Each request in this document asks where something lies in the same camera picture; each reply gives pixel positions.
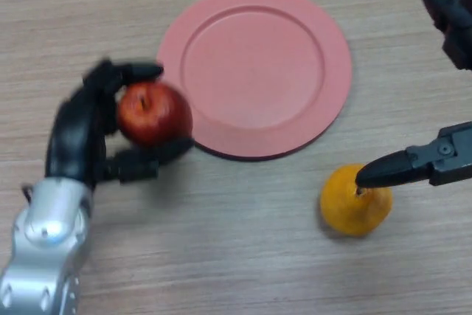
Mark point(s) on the pink round plate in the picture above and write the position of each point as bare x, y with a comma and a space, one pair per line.
258, 71

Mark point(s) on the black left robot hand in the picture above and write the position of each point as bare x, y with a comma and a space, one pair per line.
73, 134

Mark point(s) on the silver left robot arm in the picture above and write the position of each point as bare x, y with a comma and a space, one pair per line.
48, 241

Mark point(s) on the red apple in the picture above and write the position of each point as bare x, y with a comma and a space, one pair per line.
158, 116

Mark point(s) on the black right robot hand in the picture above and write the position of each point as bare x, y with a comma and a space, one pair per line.
442, 160

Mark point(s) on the yellow-orange pear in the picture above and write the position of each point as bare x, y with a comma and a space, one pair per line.
350, 211

